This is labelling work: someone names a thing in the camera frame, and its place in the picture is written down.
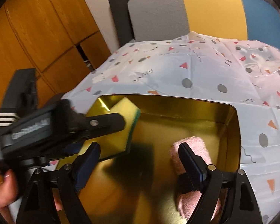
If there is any black rolled mat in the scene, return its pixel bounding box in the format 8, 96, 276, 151
108, 0, 134, 47

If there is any gold tray box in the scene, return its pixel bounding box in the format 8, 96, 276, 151
55, 94, 242, 224

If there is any person's left hand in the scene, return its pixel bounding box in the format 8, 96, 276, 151
0, 169, 18, 223

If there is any patterned plastic tablecloth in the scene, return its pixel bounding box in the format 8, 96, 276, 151
65, 32, 280, 223

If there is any yellow sponge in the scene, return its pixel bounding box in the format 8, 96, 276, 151
79, 97, 141, 161

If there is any wooden wardrobe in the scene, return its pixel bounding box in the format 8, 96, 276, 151
0, 0, 110, 106

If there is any pink towel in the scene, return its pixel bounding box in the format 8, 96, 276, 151
169, 136, 223, 223

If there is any grey yellow blue chair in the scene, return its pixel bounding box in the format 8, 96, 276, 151
128, 0, 280, 50

